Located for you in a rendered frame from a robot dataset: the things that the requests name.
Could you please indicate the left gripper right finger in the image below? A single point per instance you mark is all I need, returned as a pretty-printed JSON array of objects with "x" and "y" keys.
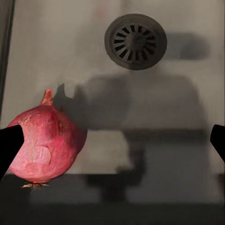
[{"x": 217, "y": 139}]

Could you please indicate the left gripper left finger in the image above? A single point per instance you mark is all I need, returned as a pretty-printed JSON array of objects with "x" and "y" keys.
[{"x": 11, "y": 140}]

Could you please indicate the vidalia onion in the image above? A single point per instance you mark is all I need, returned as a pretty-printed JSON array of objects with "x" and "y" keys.
[{"x": 50, "y": 145}]

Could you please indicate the drop in sink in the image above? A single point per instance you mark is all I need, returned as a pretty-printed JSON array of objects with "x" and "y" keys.
[{"x": 145, "y": 156}]

